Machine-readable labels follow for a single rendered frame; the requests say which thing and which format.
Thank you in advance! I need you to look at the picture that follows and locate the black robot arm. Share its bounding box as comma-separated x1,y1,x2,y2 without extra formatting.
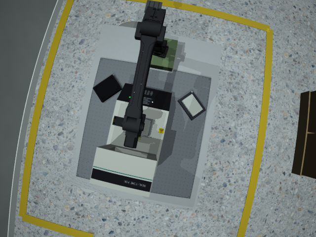
112,6,169,148

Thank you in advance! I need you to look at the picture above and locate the white thermal cycler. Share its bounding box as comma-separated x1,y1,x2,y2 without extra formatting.
89,83,172,197

